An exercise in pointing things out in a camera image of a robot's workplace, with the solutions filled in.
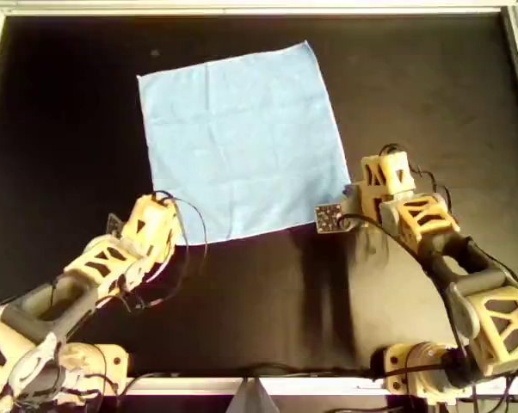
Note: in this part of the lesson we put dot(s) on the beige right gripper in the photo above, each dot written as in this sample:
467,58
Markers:
388,174

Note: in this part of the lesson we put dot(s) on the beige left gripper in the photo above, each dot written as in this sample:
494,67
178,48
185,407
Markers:
153,219

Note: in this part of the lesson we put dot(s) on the light blue microfibre cloth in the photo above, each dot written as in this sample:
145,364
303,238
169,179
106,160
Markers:
242,142

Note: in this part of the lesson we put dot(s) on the beige right robot arm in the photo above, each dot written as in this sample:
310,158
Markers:
431,219

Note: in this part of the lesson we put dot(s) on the beige left robot arm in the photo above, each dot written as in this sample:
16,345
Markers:
95,262

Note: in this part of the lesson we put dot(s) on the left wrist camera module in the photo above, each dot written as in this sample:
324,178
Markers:
114,223

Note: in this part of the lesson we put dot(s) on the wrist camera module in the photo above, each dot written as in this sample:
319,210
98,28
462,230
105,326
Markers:
328,217
114,223

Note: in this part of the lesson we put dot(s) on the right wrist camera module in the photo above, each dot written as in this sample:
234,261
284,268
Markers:
328,217

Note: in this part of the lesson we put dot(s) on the beige left arm base mount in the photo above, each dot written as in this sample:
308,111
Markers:
108,361

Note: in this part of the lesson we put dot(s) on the beige right arm base mount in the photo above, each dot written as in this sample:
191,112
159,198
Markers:
396,357

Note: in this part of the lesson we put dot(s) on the grey cone camera stand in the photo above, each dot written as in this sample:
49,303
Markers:
252,400

